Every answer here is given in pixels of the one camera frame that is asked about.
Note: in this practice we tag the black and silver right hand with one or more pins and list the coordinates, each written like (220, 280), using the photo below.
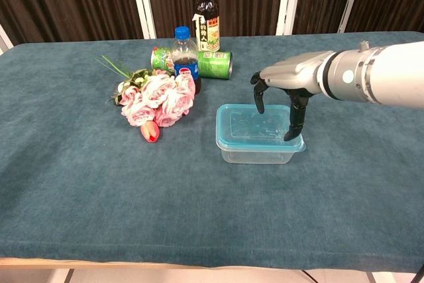
(295, 71)

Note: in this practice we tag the blue translucent plastic lid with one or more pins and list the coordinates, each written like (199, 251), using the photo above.
(245, 127)

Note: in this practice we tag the clear plastic food container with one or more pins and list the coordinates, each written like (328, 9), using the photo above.
(251, 157)

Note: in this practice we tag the green chips can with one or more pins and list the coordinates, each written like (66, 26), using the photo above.
(215, 64)

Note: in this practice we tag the dark sauce bottle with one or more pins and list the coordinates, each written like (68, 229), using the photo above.
(206, 8)

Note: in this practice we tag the cola bottle with blue cap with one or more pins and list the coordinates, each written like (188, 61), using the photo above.
(183, 54)

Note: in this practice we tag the pink artificial rose bouquet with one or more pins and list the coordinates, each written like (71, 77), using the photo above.
(155, 94)

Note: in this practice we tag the red artificial tulip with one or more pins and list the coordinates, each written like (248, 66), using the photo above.
(150, 132)

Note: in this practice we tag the teal velvet tablecloth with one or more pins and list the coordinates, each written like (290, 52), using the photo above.
(99, 180)

